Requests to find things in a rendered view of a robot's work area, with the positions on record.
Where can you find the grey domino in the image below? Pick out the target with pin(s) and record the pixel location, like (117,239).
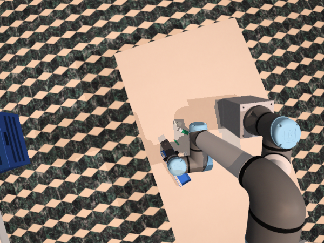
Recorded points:
(177,123)

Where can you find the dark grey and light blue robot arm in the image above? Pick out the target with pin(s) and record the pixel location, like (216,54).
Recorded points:
(277,209)

